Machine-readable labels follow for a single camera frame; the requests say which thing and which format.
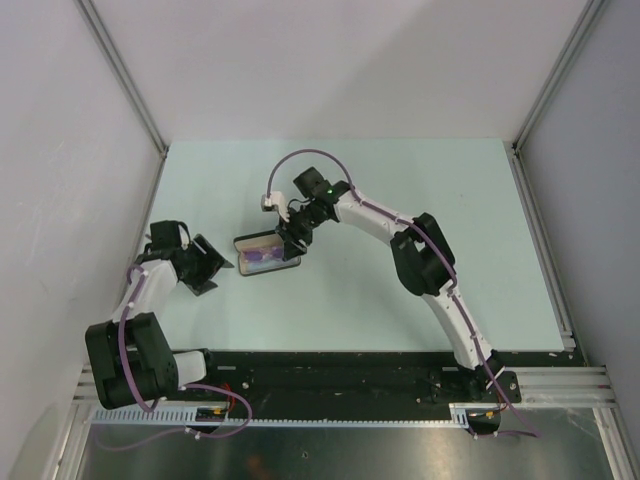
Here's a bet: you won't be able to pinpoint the dark green glasses case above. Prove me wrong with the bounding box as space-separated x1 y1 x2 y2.
233 230 301 277

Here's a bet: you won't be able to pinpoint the light blue cleaning cloth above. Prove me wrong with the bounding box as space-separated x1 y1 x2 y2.
242 260 300 276

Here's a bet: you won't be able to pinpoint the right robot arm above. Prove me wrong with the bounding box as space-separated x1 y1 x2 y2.
261 167 504 401

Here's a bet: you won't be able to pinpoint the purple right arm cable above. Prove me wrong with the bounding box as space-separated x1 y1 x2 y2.
264 149 544 441

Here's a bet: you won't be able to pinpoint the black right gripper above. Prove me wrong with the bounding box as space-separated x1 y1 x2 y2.
277 202 325 262

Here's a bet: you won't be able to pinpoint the right aluminium frame post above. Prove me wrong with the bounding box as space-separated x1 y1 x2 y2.
511 0 610 151

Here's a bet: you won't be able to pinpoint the white slotted cable duct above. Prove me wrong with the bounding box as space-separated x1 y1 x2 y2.
89 403 474 430

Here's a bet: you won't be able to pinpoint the aluminium rail right edge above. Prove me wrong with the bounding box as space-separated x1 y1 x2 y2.
504 142 578 352

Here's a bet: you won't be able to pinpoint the front aluminium crossbar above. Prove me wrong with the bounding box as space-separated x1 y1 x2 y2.
72 367 614 406

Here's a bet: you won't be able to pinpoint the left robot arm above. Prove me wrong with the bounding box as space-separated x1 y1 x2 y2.
85 220 232 413

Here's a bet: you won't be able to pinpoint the left aluminium frame post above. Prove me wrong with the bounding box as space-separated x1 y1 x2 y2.
74 0 169 160

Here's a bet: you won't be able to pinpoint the pink transparent sunglasses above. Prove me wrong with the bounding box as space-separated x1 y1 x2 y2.
243 246 283 263

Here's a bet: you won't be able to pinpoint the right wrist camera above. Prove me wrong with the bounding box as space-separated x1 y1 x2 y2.
260 191 290 223

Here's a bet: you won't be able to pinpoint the aluminium frame post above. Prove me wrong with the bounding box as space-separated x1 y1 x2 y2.
74 0 169 160
511 0 610 151

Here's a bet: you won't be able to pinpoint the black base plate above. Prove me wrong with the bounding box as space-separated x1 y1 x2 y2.
202 351 498 422

